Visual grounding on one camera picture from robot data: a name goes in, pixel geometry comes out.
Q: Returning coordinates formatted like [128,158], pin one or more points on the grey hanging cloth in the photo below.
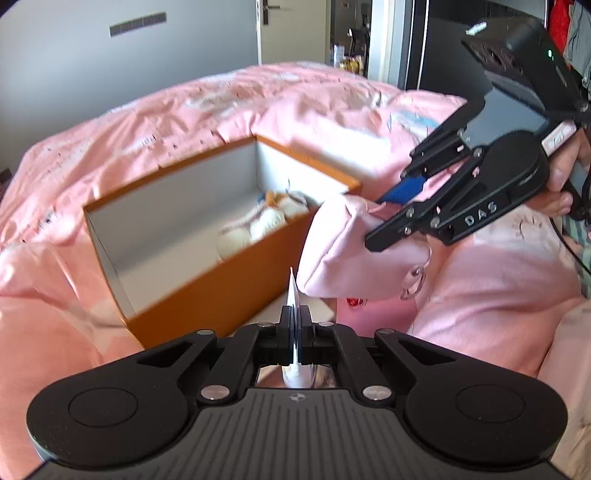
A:
[579,46]

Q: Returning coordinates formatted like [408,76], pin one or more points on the white paper card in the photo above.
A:
[292,290]

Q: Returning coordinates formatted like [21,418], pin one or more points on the cream crochet doll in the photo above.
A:
[263,224]

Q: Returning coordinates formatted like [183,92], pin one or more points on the person's right hand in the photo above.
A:
[561,173]

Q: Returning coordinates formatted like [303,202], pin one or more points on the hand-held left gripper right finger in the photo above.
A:
[304,332]

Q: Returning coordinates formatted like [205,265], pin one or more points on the white door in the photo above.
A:
[295,32]

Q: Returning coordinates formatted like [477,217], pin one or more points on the orange cardboard box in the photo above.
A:
[221,295]

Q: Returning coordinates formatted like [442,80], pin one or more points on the pink printed blanket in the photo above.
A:
[138,152]

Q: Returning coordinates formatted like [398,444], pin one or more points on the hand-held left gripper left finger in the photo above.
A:
[287,332]

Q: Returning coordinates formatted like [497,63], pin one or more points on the pink fabric pouch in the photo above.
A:
[341,258]

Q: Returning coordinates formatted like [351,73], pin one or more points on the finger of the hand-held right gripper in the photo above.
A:
[397,230]
[406,189]

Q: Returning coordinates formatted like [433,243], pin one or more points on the red hanging cloth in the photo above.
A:
[561,14]

